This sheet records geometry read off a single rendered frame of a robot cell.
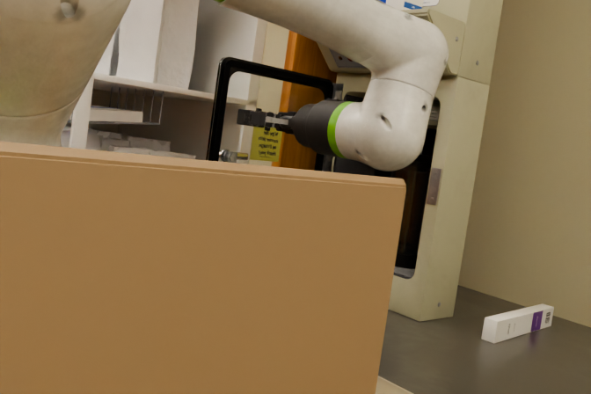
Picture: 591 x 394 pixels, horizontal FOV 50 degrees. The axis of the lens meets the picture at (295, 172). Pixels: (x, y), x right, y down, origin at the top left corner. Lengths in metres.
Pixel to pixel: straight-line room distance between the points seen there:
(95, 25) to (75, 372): 0.20
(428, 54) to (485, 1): 0.37
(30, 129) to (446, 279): 0.99
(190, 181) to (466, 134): 1.03
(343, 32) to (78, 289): 0.69
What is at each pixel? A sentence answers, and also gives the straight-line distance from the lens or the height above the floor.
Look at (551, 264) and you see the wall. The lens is 1.59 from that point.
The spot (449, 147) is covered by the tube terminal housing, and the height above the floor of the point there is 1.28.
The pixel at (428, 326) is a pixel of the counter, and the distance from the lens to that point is 1.24.
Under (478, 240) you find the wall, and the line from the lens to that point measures 1.68.
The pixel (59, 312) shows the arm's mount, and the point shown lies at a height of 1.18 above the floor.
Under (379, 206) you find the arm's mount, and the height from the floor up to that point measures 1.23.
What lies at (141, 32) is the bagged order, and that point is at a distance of 2.24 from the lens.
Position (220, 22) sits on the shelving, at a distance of 2.61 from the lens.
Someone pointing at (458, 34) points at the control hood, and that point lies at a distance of 1.22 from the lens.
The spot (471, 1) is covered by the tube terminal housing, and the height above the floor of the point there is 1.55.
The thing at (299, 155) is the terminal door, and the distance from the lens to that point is 1.36.
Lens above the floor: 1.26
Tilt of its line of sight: 3 degrees down
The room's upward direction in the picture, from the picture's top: 8 degrees clockwise
